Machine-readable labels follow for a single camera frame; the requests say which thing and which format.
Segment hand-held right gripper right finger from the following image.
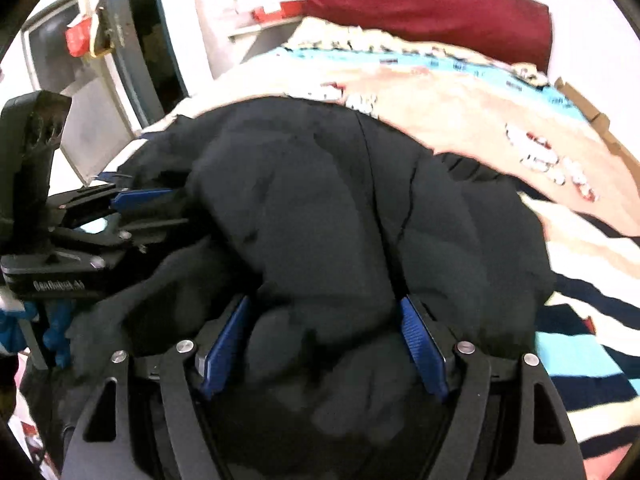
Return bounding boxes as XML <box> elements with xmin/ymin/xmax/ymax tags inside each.
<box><xmin>398</xmin><ymin>294</ymin><xmax>587</xmax><ymax>480</ymax></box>

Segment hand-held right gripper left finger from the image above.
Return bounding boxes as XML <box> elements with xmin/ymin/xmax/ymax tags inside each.
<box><xmin>60</xmin><ymin>294</ymin><xmax>252</xmax><ymax>480</ymax></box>

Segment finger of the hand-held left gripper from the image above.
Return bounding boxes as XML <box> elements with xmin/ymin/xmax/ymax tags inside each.
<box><xmin>50</xmin><ymin>183</ymin><xmax>176</xmax><ymax>227</ymax></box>
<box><xmin>52</xmin><ymin>216</ymin><xmax>191</xmax><ymax>262</ymax></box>

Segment black hooded puffer jacket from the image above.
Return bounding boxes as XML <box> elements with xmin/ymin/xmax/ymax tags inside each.
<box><xmin>20</xmin><ymin>96</ymin><xmax>557</xmax><ymax>480</ymax></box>

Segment grey metal framed door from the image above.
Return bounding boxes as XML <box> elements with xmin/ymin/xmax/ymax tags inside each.
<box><xmin>20</xmin><ymin>0</ymin><xmax>146</xmax><ymax>186</ymax></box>

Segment red plastic bag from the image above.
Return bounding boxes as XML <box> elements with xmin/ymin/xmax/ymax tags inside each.
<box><xmin>65</xmin><ymin>15</ymin><xmax>96</xmax><ymax>58</ymax></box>

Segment white bedside cabinet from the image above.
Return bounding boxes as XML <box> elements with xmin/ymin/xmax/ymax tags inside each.
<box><xmin>207</xmin><ymin>15</ymin><xmax>307</xmax><ymax>80</ymax></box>

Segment red flat box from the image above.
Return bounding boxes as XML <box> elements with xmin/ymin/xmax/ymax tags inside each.
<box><xmin>250</xmin><ymin>0</ymin><xmax>307</xmax><ymax>24</ymax></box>

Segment cartoon cat printed blanket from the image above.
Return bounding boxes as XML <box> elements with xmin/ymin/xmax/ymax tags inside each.
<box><xmin>120</xmin><ymin>15</ymin><xmax>640</xmax><ymax>480</ymax></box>

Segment brown cardboard sheet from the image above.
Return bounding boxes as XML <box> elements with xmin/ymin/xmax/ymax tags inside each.
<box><xmin>554</xmin><ymin>76</ymin><xmax>640</xmax><ymax>171</ymax></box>

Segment dark red padded headboard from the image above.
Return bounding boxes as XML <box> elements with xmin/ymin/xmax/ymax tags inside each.
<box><xmin>304</xmin><ymin>0</ymin><xmax>553</xmax><ymax>75</ymax></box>

